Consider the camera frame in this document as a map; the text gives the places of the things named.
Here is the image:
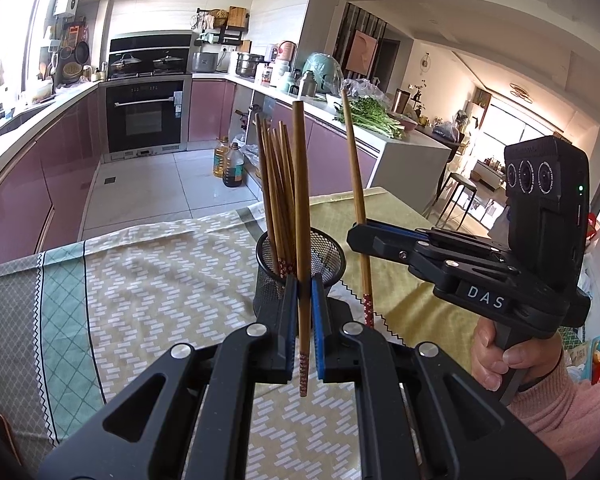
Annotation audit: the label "black stool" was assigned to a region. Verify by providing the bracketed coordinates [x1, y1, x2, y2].
[437, 172, 480, 221]

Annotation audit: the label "green leafy vegetables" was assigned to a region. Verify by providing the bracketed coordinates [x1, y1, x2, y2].
[332, 97, 407, 140]

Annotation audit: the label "silver rice cooker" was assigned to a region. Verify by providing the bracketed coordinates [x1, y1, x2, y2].
[190, 51, 220, 73]

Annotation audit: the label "green round kitchen appliance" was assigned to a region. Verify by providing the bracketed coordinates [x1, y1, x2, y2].
[300, 52, 343, 93]

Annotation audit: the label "black built-in stove oven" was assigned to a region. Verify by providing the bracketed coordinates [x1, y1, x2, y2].
[102, 31, 195, 161]

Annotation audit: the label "pink kitchen base cabinets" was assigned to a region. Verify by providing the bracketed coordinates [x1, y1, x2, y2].
[0, 80, 106, 261]
[187, 72, 451, 211]

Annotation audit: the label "oil bottles on floor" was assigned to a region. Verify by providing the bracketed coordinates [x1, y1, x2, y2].
[222, 142, 246, 188]

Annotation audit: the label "kitchen window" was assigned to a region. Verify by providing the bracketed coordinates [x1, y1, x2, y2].
[0, 0, 63, 126]

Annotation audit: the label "wooden chopstick red patterned end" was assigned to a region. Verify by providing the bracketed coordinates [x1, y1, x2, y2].
[340, 88, 376, 330]
[292, 100, 313, 400]

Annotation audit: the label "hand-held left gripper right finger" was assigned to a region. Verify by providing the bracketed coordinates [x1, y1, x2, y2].
[310, 274, 566, 480]

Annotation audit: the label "black wall storage rack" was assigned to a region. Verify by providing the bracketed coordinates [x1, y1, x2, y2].
[196, 6, 251, 46]

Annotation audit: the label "patterned green yellow tablecloth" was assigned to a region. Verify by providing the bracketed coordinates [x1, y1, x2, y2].
[0, 186, 481, 480]

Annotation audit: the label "clear plastic bag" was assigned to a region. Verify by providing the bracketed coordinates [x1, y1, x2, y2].
[342, 77, 388, 106]
[240, 135, 261, 171]

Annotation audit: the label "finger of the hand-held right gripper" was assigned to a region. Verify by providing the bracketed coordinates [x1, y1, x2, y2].
[365, 219, 507, 259]
[346, 224, 522, 287]

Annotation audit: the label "black lidded cooking pot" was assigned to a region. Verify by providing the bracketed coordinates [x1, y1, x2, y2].
[152, 52, 185, 72]
[110, 52, 143, 73]

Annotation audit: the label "round ceiling lamp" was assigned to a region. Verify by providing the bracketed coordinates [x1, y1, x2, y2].
[510, 82, 535, 106]

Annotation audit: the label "framed wall picture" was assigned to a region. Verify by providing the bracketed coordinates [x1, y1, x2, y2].
[347, 30, 378, 73]

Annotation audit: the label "steel stock pot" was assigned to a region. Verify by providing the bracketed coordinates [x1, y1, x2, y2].
[235, 52, 263, 79]

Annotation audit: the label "bunch of wooden chopsticks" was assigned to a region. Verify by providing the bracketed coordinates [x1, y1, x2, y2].
[254, 112, 301, 281]

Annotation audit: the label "hanging kitchen utensils rack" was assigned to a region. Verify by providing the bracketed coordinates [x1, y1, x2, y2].
[42, 17, 91, 86]

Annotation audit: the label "person's right hand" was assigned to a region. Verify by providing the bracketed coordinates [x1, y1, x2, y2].
[469, 318, 565, 391]

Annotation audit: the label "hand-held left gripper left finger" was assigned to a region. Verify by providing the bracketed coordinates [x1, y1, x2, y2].
[39, 274, 301, 480]

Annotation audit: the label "black mesh utensil holder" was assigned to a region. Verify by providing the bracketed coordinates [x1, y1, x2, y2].
[252, 226, 347, 321]

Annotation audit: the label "blue bag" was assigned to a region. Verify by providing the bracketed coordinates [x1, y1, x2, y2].
[432, 121, 461, 141]

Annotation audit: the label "white standing air conditioner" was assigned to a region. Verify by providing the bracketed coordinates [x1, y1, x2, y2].
[469, 101, 492, 131]

